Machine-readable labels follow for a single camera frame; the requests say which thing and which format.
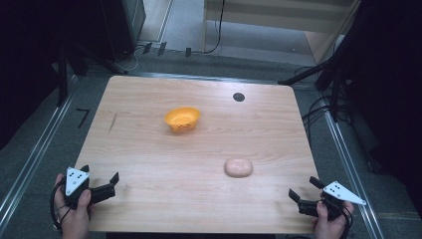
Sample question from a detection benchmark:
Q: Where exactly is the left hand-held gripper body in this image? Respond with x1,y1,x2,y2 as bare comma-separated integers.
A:
64,166,116,210

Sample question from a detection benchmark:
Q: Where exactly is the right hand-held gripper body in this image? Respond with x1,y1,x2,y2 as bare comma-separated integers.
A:
297,180,367,221

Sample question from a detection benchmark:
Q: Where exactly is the person's right hand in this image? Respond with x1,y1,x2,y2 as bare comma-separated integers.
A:
313,200,355,239

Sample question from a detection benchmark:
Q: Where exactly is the person's left hand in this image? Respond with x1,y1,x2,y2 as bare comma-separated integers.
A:
53,172,97,239

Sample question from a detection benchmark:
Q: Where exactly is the pale pink round bun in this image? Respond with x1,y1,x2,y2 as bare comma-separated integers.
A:
223,157,254,179

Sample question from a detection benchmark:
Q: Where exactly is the orange plastic bowl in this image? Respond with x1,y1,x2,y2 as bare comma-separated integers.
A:
163,106,202,134

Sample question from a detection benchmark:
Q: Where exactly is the black tripod stand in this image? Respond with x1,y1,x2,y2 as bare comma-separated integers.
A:
54,36,129,108

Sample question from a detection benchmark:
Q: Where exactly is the black metal stand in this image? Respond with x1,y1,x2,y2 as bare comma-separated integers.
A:
278,49,356,122

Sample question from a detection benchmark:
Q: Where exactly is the dark curtain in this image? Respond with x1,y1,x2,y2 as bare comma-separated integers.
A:
0,0,104,151
331,0,422,218

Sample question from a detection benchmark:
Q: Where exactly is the black cabinet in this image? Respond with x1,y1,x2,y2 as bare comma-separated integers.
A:
99,0,147,64

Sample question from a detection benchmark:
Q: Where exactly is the beige wooden shelf unit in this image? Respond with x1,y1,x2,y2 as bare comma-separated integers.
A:
202,0,362,65

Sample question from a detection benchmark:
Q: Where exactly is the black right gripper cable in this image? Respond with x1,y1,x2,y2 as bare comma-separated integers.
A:
331,198,354,239

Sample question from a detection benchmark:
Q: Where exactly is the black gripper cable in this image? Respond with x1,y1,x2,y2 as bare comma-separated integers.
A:
331,198,354,239
49,185,73,232

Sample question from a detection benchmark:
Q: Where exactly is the metal floor rail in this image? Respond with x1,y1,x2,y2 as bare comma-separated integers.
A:
321,109,386,239
0,75,80,230
127,71,281,86

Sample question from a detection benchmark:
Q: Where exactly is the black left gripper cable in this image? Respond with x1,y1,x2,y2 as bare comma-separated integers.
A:
49,185,73,232

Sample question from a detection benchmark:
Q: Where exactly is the black floor cables bundle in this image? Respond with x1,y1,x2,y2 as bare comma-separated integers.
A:
301,94,352,142

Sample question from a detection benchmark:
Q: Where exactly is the white floor cable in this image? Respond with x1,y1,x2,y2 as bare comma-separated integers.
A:
122,44,147,72

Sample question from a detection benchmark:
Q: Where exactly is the black hanging cable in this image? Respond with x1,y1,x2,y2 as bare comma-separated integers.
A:
191,0,227,56

